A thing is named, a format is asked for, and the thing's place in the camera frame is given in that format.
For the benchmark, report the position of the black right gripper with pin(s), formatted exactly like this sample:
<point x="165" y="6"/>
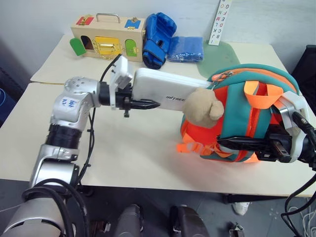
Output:
<point x="274" y="148"/>

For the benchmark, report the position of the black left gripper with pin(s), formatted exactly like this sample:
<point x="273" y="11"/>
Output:
<point x="122" y="97"/>

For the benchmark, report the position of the white box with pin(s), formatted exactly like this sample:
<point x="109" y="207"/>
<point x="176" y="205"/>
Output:
<point x="160" y="84"/>

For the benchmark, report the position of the orange and teal backpack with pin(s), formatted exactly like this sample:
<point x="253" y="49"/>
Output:
<point x="237" y="106"/>

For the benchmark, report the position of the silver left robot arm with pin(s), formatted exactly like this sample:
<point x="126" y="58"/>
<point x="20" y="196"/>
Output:
<point x="69" y="108"/>

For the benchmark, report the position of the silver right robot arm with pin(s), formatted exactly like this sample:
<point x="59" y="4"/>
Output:
<point x="311" y="153"/>

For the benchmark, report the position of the wooden lock box toy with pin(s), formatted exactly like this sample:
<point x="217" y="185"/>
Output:
<point x="106" y="32"/>

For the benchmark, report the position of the white shoe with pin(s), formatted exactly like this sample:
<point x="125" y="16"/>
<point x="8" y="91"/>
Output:
<point x="241" y="208"/>

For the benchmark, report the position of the blue folded cloth in plastic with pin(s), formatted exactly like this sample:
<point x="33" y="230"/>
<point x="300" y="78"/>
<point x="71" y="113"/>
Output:
<point x="185" y="49"/>

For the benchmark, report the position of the blue boxing glove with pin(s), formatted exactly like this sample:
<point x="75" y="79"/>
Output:
<point x="158" y="37"/>

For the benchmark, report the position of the small grey floor object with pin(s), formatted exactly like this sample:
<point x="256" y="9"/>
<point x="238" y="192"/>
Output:
<point x="236" y="230"/>

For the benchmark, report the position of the pale green mat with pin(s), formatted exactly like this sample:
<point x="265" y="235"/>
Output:
<point x="222" y="56"/>

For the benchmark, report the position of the dark rounded shape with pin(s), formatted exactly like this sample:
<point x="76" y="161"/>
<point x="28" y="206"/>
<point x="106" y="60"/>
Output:
<point x="129" y="222"/>
<point x="190" y="222"/>

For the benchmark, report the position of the black chair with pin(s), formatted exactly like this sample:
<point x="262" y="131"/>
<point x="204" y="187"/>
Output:
<point x="307" y="71"/>

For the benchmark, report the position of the white alphabet letter strip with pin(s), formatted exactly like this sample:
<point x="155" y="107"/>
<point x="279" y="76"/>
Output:
<point x="219" y="22"/>

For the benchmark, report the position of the dark blue bag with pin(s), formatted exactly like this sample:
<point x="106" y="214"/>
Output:
<point x="7" y="98"/>

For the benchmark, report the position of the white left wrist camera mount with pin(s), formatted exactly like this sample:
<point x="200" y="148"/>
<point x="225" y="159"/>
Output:
<point x="121" y="70"/>

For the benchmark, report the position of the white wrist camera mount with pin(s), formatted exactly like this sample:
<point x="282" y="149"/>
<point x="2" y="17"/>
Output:
<point x="295" y="98"/>
<point x="121" y="70"/>

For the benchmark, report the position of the black table frame bar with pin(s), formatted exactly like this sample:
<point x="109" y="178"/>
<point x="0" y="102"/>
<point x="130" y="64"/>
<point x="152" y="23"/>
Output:
<point x="259" y="198"/>

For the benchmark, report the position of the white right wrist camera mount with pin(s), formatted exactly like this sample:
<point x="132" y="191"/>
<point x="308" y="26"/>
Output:
<point x="295" y="98"/>

